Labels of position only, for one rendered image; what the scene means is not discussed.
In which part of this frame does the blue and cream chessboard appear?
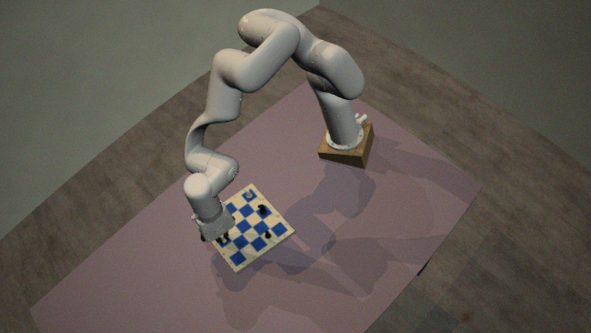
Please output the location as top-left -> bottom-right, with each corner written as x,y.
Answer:
212,184 -> 295,273

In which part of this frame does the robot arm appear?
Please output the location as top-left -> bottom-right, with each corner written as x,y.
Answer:
184,8 -> 367,223

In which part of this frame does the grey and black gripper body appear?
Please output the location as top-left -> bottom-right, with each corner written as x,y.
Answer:
195,200 -> 235,242

